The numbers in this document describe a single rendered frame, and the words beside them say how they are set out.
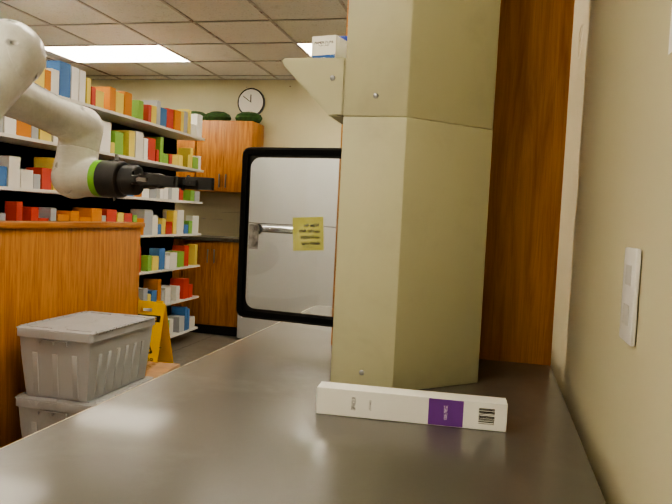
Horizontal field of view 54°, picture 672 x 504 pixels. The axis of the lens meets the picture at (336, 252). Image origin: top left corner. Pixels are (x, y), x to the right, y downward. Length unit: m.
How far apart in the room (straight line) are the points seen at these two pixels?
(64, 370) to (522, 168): 2.43
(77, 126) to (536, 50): 1.09
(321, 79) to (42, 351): 2.47
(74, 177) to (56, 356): 1.69
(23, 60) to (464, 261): 0.88
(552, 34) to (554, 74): 0.08
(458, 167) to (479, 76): 0.17
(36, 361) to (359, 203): 2.49
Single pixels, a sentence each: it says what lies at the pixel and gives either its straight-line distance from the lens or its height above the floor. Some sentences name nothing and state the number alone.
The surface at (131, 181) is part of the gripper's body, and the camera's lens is 1.70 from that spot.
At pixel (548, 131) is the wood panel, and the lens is 1.51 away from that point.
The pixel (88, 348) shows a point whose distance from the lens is 3.25.
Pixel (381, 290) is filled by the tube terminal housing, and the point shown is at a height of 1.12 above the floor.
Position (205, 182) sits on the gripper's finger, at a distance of 1.64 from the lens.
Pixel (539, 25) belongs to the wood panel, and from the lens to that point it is 1.55.
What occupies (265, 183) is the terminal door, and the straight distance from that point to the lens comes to 1.55.
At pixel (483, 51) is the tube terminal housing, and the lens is 1.27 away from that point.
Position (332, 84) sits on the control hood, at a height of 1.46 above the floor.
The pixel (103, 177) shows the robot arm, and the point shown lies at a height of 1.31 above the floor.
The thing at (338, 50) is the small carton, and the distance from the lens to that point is 1.28.
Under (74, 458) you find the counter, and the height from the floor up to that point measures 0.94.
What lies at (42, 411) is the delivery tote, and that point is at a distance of 3.43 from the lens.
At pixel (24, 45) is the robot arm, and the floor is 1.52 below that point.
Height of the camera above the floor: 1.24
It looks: 3 degrees down
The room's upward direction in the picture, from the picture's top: 3 degrees clockwise
